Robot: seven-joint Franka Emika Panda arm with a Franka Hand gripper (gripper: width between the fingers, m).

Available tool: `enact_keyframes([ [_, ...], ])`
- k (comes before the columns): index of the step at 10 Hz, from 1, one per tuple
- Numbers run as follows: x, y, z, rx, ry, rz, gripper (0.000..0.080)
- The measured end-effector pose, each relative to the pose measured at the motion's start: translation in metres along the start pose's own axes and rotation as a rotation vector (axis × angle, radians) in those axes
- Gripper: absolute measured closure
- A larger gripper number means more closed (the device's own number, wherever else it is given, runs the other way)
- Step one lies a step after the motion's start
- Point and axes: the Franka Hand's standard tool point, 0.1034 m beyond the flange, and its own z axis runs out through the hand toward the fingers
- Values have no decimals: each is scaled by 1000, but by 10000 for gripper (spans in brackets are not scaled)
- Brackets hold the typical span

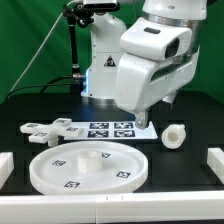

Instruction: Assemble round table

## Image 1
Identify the white block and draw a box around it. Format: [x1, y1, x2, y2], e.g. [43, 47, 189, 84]
[207, 148, 224, 184]
[0, 152, 14, 190]

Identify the white marker sheet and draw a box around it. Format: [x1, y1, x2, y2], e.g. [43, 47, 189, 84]
[66, 121, 158, 140]

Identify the white cross-shaped table base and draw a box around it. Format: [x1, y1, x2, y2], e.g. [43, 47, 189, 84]
[20, 118, 83, 147]

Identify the white front rail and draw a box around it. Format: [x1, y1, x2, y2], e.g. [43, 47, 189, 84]
[0, 191, 224, 224]

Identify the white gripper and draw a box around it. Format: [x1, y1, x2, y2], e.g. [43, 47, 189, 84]
[115, 53, 199, 130]

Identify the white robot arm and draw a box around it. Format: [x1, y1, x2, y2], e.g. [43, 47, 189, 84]
[83, 0, 207, 129]

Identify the white left block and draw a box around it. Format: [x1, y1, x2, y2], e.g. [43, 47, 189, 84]
[0, 152, 14, 190]

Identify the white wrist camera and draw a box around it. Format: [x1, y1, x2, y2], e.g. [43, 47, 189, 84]
[120, 17, 192, 61]

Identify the white cable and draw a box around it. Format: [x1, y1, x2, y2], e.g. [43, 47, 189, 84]
[9, 0, 81, 94]

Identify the black cable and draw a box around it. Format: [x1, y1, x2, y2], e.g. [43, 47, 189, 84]
[6, 75, 76, 100]

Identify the white round table top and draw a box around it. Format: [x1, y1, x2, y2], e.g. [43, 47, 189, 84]
[29, 141, 148, 195]

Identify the black camera stand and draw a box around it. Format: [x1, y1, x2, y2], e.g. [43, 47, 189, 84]
[62, 2, 94, 94]

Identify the white right block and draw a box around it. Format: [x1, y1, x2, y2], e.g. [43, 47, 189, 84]
[207, 148, 224, 184]

